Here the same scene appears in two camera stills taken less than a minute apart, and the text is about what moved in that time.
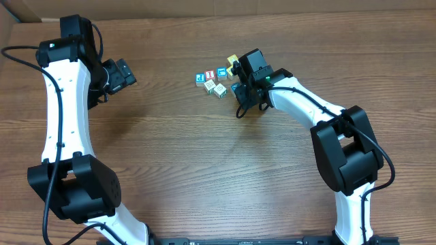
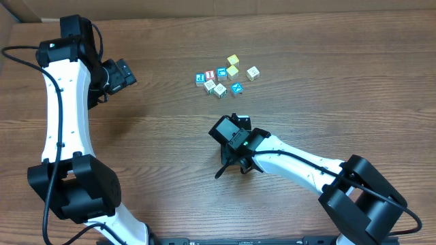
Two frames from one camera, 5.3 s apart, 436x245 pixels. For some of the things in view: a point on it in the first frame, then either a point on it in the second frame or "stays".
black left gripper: [126, 73] stays
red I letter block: [210, 75] stays
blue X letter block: [234, 86] stays
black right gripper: [239, 79] to [236, 117]
